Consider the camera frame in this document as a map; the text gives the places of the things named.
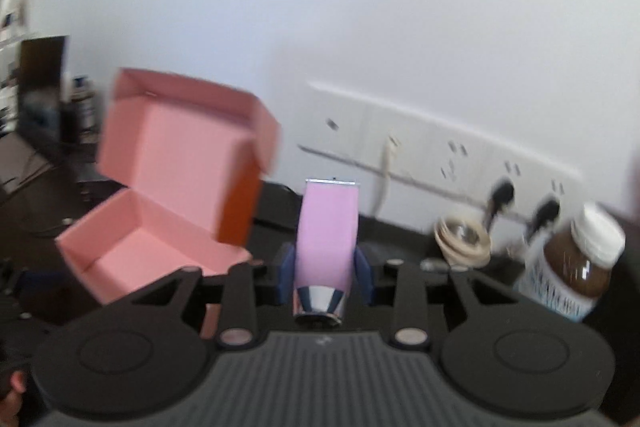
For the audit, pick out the laptop computer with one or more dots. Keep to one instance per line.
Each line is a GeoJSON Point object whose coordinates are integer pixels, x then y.
{"type": "Point", "coordinates": [39, 82]}

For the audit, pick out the pink cardboard box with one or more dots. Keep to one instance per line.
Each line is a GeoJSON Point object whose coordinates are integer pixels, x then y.
{"type": "Point", "coordinates": [190, 155]}

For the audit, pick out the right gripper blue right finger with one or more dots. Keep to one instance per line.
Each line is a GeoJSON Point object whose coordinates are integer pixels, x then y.
{"type": "Point", "coordinates": [364, 275]}

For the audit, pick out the white wall socket panel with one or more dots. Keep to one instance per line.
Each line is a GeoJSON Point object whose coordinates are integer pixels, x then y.
{"type": "Point", "coordinates": [434, 155]}

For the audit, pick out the white cable plug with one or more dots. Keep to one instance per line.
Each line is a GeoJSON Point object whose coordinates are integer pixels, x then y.
{"type": "Point", "coordinates": [389, 154]}

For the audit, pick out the pink cosmetic tube silver cap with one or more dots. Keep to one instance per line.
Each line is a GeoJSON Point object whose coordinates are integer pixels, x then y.
{"type": "Point", "coordinates": [325, 246]}

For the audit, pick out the brown supplement bottle white cap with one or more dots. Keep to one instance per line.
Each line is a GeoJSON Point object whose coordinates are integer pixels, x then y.
{"type": "Point", "coordinates": [573, 270]}

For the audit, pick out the black power plug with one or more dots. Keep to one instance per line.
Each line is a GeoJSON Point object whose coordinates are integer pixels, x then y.
{"type": "Point", "coordinates": [546, 214]}
{"type": "Point", "coordinates": [501, 197]}

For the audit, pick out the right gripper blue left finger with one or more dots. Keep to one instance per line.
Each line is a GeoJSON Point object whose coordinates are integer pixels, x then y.
{"type": "Point", "coordinates": [285, 264]}

